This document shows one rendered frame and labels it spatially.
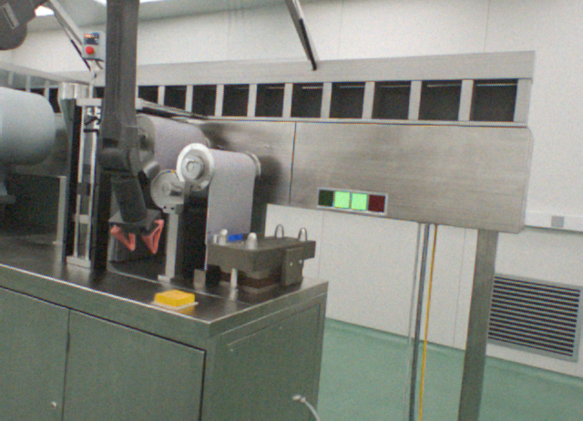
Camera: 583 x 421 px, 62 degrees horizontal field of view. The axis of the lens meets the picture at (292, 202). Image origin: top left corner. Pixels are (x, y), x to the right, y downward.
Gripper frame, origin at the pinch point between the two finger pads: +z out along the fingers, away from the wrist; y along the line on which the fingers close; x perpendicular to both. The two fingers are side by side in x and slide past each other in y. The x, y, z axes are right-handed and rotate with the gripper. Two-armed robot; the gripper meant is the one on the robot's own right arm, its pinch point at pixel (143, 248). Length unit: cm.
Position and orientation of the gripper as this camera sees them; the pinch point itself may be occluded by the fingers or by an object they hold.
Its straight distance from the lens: 121.4
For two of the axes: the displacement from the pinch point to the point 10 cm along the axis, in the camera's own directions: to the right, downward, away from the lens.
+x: -2.7, 5.2, -8.1
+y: -9.6, -1.0, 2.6
